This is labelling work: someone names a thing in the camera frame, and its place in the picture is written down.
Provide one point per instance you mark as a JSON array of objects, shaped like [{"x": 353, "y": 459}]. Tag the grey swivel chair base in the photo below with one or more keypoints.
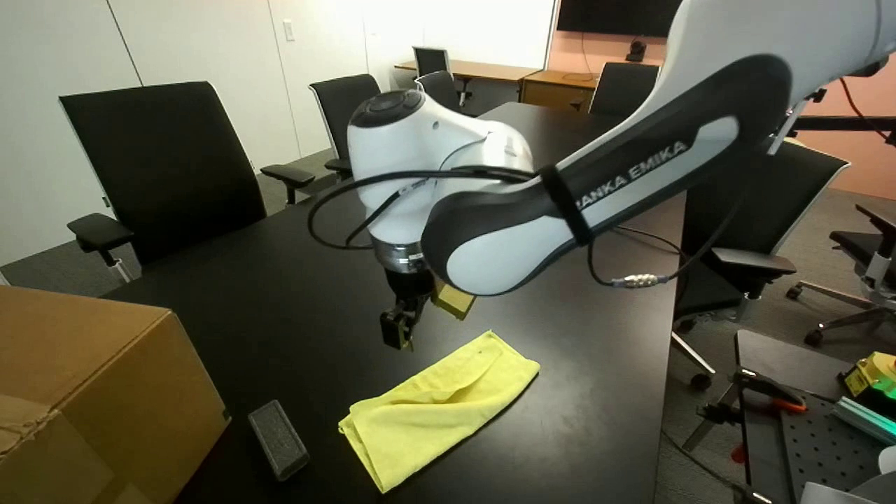
[{"x": 858, "y": 268}]

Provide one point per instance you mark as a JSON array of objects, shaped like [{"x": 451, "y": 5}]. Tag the black white-framed office chair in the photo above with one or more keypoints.
[{"x": 444, "y": 86}]

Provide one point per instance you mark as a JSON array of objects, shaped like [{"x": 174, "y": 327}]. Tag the black horizontal mounting bar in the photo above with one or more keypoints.
[{"x": 840, "y": 121}]

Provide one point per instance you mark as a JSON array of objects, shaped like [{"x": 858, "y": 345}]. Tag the wooden credenza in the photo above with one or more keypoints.
[{"x": 556, "y": 86}]

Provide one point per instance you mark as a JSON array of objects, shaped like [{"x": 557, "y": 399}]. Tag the white wall switch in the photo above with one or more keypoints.
[{"x": 290, "y": 28}]

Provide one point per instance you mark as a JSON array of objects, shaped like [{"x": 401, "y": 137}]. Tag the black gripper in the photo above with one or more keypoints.
[{"x": 409, "y": 294}]

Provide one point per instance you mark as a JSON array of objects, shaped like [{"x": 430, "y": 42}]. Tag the small distant black chair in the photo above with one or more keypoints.
[{"x": 430, "y": 58}]

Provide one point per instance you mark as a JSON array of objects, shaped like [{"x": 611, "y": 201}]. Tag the black rectangular block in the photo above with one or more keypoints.
[{"x": 277, "y": 436}]

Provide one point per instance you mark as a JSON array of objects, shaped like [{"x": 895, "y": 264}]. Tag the black chair by credenza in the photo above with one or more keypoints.
[{"x": 611, "y": 86}]

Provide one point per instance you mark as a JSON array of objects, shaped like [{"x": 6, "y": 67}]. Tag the black perforated breadboard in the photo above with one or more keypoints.
[{"x": 822, "y": 449}]

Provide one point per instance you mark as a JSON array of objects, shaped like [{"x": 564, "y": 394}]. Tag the yellow towel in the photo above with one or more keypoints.
[{"x": 437, "y": 408}]

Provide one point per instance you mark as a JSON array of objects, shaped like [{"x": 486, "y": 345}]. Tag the webcam under television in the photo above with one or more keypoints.
[{"x": 637, "y": 47}]

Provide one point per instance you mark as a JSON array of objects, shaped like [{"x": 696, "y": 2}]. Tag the teal bar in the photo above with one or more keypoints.
[{"x": 863, "y": 417}]

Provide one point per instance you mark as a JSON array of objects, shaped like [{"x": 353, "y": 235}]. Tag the wooden side desk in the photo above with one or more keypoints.
[{"x": 466, "y": 71}]

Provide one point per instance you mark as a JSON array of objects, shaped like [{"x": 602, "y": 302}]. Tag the large brown cardboard box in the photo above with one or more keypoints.
[{"x": 94, "y": 392}]

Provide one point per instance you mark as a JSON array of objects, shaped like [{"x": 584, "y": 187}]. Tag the black wall television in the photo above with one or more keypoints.
[{"x": 618, "y": 15}]

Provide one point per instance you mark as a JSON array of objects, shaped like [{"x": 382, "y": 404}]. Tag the large black office chair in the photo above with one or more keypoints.
[{"x": 170, "y": 168}]

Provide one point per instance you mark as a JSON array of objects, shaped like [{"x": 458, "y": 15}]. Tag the white tape roll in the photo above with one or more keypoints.
[{"x": 888, "y": 459}]

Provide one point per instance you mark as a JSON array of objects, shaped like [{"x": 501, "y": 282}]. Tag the yellow green box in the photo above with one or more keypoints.
[{"x": 872, "y": 372}]

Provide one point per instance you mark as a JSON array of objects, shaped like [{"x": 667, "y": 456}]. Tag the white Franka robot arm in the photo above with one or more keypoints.
[{"x": 654, "y": 141}]

